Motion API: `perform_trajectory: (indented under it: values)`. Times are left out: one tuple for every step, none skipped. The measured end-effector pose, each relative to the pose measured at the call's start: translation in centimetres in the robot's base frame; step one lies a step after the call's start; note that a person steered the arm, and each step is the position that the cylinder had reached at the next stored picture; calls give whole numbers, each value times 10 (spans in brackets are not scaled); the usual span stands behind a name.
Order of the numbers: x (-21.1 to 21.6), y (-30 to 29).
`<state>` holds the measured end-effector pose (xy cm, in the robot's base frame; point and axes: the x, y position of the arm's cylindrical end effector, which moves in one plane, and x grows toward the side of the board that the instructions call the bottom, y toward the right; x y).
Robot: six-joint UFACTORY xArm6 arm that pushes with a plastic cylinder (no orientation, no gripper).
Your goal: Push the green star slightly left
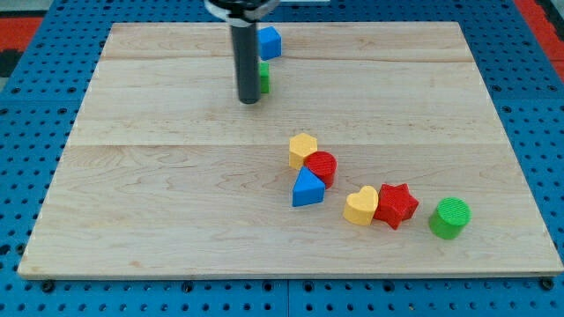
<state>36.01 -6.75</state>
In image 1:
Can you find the wooden board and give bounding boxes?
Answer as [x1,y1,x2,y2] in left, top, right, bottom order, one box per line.
[19,22,563,280]

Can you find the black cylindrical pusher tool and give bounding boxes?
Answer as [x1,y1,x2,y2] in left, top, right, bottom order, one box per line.
[230,18,261,105]

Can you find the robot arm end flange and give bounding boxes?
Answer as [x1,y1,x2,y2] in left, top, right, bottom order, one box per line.
[204,0,280,22]

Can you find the red cylinder block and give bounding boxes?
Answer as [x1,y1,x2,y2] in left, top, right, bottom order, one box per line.
[304,151,338,189]

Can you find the yellow hexagon block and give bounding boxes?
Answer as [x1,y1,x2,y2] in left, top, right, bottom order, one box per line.
[288,133,318,170]

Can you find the green cylinder block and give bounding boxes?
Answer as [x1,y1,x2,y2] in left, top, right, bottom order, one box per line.
[428,197,472,240]

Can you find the blue triangle block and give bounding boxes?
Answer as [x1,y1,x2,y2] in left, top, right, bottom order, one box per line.
[292,166,325,207]

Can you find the green star block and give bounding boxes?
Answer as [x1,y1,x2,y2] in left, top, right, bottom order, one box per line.
[259,62,270,93]

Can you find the blue cube block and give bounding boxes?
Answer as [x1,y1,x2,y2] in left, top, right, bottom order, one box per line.
[258,26,282,61]

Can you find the red star block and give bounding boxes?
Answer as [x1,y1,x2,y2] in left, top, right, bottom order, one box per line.
[373,183,419,230]

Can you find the yellow heart block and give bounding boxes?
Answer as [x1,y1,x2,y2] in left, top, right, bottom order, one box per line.
[343,186,379,226]

